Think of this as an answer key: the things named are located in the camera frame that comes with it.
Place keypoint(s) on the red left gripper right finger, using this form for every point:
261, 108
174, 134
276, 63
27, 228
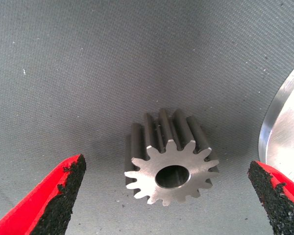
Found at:
284, 203

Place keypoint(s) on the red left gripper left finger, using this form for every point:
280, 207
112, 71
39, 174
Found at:
44, 203

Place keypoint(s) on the dark grey table cloth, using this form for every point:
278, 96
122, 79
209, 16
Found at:
88, 73

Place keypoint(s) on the small steel planetary gear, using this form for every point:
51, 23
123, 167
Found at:
149, 171

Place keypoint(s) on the round metal carrier plate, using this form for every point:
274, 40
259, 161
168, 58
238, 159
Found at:
289, 122

